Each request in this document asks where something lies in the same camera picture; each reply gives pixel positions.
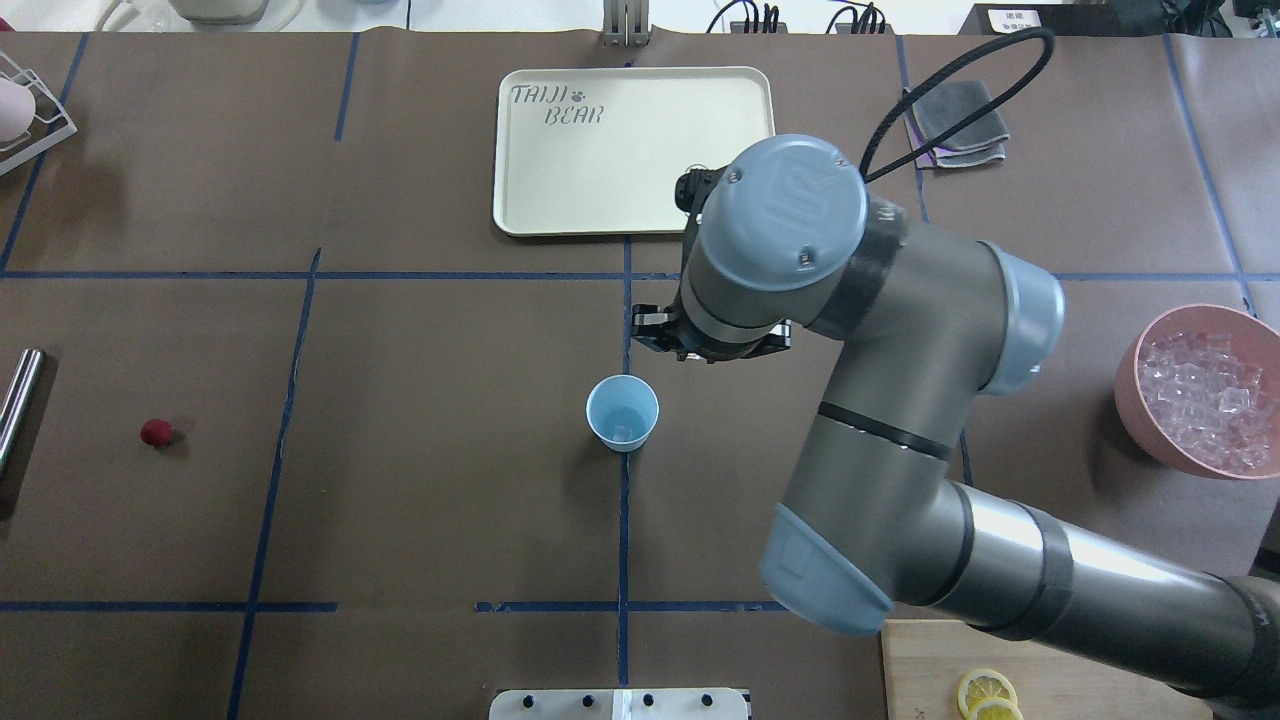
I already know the aluminium frame post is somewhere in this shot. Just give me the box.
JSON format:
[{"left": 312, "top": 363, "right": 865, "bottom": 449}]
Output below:
[{"left": 600, "top": 0, "right": 652, "bottom": 47}]

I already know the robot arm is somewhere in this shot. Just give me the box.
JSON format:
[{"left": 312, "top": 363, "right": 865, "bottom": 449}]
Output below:
[{"left": 631, "top": 135, "right": 1277, "bottom": 719}]

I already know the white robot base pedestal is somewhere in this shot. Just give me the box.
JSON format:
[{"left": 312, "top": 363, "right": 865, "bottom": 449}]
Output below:
[{"left": 488, "top": 687, "right": 754, "bottom": 719}]

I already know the folded grey cloth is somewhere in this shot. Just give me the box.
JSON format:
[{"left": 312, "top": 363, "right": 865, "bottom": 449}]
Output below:
[{"left": 908, "top": 79, "right": 1010, "bottom": 170}]

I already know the pink cup on rack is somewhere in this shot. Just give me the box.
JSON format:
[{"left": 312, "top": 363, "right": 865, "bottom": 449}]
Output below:
[{"left": 0, "top": 77, "right": 36, "bottom": 143}]

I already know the pink bowl of ice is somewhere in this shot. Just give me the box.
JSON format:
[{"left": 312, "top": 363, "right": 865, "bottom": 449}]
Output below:
[{"left": 1114, "top": 304, "right": 1279, "bottom": 480}]

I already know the cream bear serving tray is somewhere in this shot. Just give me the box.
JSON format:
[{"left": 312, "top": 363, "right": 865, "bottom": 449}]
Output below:
[{"left": 492, "top": 67, "right": 774, "bottom": 237}]

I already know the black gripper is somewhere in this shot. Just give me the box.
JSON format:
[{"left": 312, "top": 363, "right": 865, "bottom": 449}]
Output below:
[{"left": 630, "top": 167, "right": 794, "bottom": 364}]

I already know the wooden cutting board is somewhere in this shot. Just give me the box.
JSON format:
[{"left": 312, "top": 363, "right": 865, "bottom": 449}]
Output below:
[{"left": 881, "top": 620, "right": 1213, "bottom": 719}]

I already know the light blue plastic cup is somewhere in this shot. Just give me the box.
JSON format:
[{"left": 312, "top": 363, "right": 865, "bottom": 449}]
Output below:
[{"left": 585, "top": 374, "right": 660, "bottom": 454}]

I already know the red strawberry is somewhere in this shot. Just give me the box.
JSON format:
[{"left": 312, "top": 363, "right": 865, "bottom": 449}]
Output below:
[{"left": 140, "top": 418, "right": 177, "bottom": 448}]

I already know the steel muddler black tip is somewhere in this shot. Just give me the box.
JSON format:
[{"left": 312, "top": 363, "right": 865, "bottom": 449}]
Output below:
[{"left": 1, "top": 348, "right": 46, "bottom": 473}]

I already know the white wire cup rack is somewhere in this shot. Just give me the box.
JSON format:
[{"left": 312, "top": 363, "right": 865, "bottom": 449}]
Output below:
[{"left": 1, "top": 53, "right": 78, "bottom": 176}]

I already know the lemon slices row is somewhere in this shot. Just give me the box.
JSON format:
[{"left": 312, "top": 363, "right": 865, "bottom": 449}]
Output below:
[{"left": 955, "top": 667, "right": 1025, "bottom": 719}]

